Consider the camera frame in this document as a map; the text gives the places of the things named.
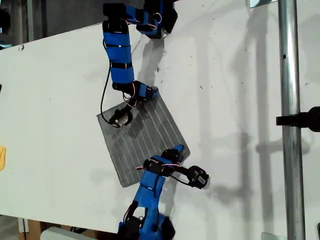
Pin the steel post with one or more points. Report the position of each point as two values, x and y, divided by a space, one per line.
290 75

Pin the black camera stalk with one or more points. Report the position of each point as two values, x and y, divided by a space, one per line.
181 170
130 106

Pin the black clamp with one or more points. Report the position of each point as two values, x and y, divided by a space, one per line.
300 119

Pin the yellow object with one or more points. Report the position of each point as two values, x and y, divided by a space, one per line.
2 158

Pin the black camera box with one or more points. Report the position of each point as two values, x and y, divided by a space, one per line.
120 118
198 176

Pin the white box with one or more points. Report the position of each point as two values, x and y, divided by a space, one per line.
65 234

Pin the grey striped towel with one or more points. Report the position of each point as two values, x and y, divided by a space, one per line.
150 135

